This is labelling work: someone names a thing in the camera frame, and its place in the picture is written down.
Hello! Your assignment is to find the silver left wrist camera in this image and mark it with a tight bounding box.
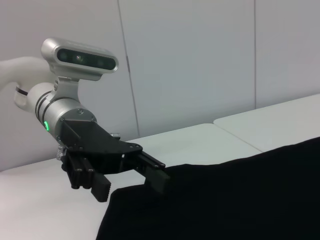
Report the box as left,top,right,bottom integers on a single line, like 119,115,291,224
41,37,119,102

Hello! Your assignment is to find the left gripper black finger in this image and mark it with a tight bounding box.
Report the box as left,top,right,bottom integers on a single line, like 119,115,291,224
136,152,171,195
62,149,112,203

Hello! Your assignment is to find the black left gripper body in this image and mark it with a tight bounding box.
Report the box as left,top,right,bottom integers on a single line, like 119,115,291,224
58,118,144,175

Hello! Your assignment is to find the black t-shirt with FREE print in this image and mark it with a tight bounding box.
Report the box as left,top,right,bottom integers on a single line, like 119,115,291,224
95,136,320,240

